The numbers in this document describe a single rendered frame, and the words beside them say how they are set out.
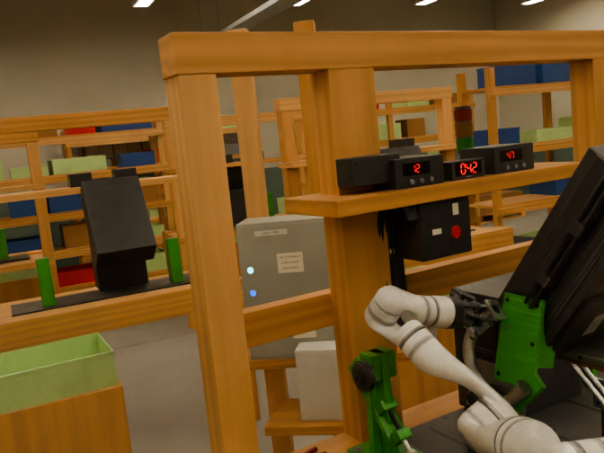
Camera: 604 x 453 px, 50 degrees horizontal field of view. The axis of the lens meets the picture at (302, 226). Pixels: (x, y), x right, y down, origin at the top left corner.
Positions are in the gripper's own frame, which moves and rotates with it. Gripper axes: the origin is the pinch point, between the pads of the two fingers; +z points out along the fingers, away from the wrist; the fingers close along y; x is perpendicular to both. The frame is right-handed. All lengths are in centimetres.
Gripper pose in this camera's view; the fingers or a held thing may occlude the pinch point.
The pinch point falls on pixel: (486, 315)
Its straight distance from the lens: 165.9
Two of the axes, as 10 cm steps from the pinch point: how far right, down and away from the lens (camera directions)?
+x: -4.5, 6.4, 6.2
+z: 8.5, 1.1, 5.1
